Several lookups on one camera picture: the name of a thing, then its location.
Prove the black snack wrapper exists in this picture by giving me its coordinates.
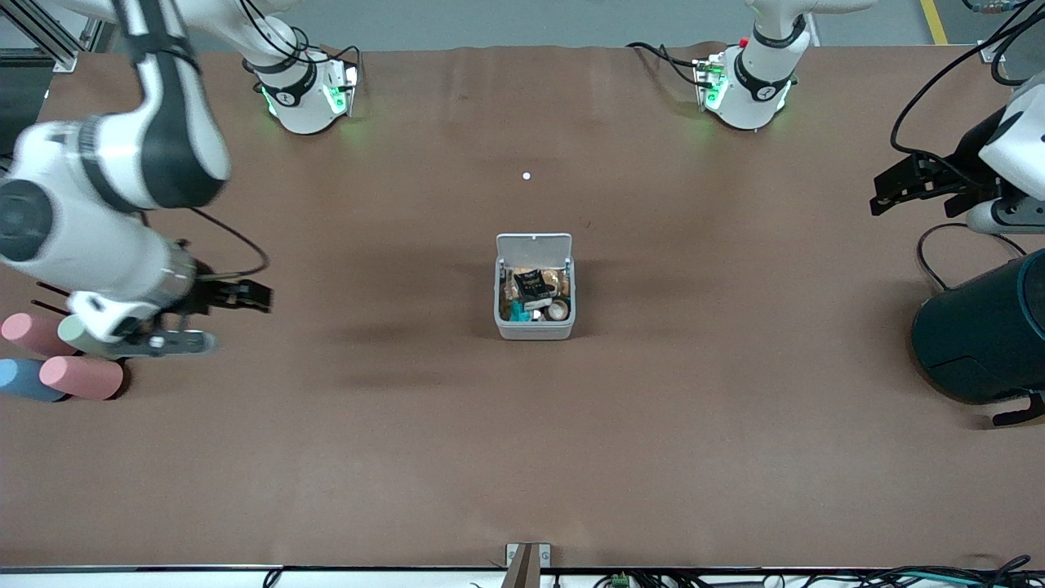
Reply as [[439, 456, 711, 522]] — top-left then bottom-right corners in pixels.
[[513, 269, 553, 305]]

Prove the white square lidded trash bin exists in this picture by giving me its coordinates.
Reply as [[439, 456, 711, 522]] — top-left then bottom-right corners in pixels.
[[494, 233, 576, 341]]

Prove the green plastic cup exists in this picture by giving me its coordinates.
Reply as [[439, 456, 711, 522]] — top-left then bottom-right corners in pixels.
[[57, 314, 111, 361]]

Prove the dark teal round container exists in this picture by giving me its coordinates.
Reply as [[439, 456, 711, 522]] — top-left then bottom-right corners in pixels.
[[911, 248, 1045, 406]]

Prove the pink plastic cup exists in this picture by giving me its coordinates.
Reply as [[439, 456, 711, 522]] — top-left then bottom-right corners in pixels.
[[39, 356, 124, 401], [0, 313, 78, 358]]

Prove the dark cup rack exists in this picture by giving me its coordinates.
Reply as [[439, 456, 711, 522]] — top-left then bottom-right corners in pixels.
[[33, 280, 74, 318]]

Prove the blue plastic cup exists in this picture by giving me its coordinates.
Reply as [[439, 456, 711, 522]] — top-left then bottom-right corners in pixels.
[[0, 358, 66, 403]]

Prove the black curved stand foot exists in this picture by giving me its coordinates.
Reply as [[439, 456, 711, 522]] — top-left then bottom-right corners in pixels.
[[992, 392, 1045, 428]]

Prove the brown table cover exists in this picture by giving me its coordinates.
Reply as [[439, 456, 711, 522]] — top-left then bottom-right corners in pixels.
[[0, 41, 1045, 570]]

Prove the black looped cable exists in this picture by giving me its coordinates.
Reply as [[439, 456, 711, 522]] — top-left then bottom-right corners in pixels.
[[916, 222, 1028, 292]]

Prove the aluminium frame profile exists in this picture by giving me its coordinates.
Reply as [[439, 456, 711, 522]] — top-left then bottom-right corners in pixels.
[[0, 0, 107, 74], [977, 0, 1045, 65]]

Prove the metal base connector bracket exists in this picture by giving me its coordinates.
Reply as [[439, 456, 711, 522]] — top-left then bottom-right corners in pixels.
[[325, 57, 361, 117], [693, 53, 727, 112]]

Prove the black arm base cable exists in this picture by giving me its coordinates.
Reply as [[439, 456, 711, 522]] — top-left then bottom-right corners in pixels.
[[626, 41, 705, 87]]

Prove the metal clamp bracket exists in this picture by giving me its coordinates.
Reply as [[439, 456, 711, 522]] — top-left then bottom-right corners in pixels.
[[505, 543, 551, 570]]

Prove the brown post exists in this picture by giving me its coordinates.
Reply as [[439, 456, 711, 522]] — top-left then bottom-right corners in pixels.
[[500, 546, 541, 588]]

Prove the black cable bundle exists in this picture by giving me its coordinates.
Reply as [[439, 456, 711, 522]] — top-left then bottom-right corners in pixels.
[[849, 555, 1045, 588]]

